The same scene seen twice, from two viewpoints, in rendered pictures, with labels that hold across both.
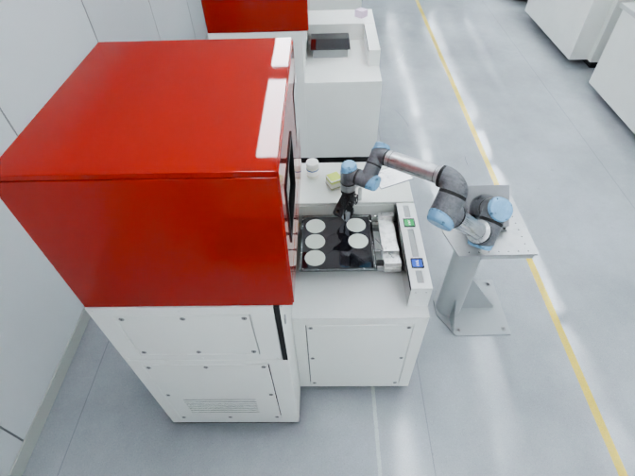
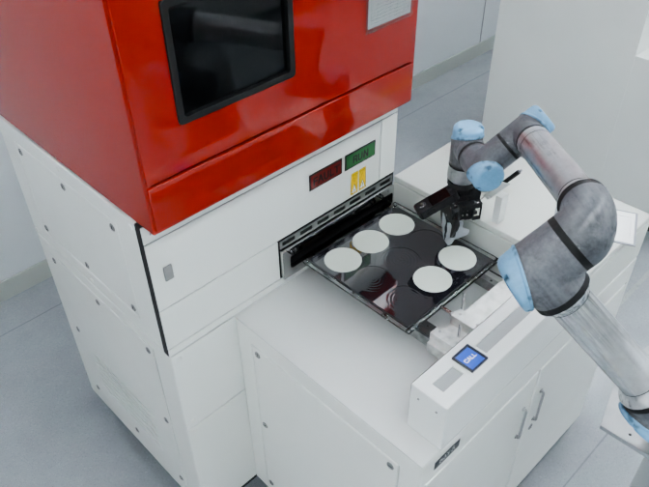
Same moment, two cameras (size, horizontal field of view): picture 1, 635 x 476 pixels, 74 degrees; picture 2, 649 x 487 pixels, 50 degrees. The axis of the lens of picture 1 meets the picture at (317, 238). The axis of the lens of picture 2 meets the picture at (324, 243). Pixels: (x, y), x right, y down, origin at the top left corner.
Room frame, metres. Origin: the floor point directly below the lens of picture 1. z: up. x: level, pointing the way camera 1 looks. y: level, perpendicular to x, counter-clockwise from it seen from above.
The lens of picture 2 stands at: (0.29, -0.91, 2.10)
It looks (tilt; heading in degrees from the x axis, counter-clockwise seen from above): 40 degrees down; 44
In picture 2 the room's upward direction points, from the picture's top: 1 degrees counter-clockwise
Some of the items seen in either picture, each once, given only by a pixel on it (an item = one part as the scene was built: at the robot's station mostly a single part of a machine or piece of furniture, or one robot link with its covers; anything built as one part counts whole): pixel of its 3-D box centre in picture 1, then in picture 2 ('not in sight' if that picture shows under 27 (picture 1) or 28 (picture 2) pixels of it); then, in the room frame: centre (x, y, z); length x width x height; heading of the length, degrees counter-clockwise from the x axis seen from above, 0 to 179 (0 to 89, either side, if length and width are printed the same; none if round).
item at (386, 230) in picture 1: (388, 242); (485, 315); (1.43, -0.36, 0.87); 0.36 x 0.08 x 0.03; 178
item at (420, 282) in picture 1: (410, 251); (500, 348); (1.34, -0.46, 0.89); 0.55 x 0.09 x 0.14; 178
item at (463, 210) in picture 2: (348, 196); (462, 197); (1.57, -0.16, 1.05); 0.09 x 0.08 x 0.12; 148
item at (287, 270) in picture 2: not in sight; (340, 228); (1.41, 0.11, 0.89); 0.44 x 0.02 x 0.10; 178
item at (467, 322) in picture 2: (390, 249); (467, 323); (1.35, -0.36, 0.89); 0.08 x 0.03 x 0.03; 88
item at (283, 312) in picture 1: (288, 255); (288, 218); (1.23, 0.14, 1.02); 0.82 x 0.03 x 0.40; 178
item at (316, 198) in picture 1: (351, 191); (514, 214); (1.80, -0.21, 0.89); 0.62 x 0.35 x 0.14; 88
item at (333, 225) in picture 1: (336, 241); (400, 260); (1.42, -0.10, 0.90); 0.34 x 0.34 x 0.01; 88
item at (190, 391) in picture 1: (235, 326); (229, 318); (1.25, 0.48, 0.41); 0.82 x 0.71 x 0.82; 178
